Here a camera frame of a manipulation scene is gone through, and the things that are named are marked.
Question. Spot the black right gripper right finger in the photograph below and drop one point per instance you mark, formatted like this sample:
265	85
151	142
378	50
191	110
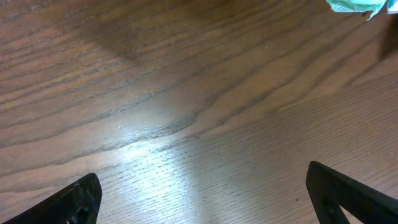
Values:
331	192

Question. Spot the teal kleenex tissue pack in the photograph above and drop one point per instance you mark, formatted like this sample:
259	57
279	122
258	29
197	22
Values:
392	7

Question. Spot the teal wet wipes pack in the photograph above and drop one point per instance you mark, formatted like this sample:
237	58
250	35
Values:
372	6

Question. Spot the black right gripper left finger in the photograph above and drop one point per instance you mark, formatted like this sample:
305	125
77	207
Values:
78	203

